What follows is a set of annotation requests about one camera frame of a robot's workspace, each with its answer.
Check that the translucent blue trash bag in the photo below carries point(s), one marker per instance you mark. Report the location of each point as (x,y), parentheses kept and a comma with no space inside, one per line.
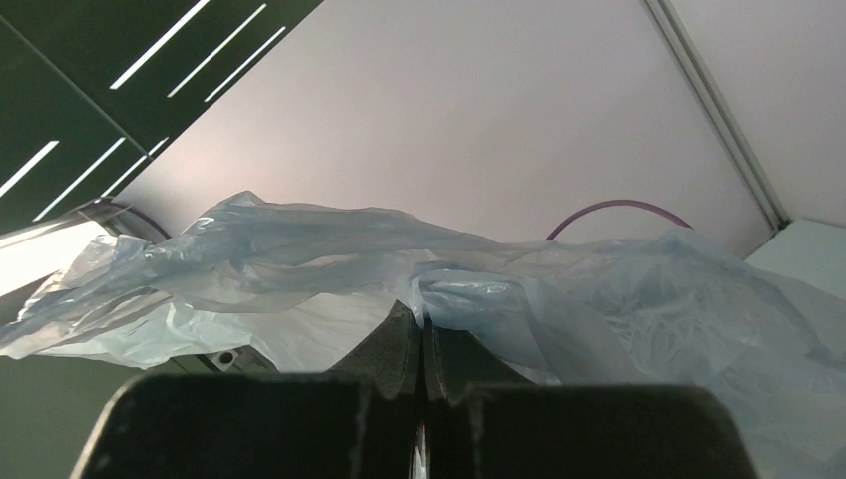
(303,284)

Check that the right aluminium frame post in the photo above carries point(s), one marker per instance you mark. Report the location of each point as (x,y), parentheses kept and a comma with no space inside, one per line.
(716,108)

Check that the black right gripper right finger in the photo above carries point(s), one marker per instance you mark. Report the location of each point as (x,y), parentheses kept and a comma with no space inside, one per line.
(484,420)

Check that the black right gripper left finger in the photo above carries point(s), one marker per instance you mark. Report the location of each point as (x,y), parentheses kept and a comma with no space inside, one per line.
(355,420)

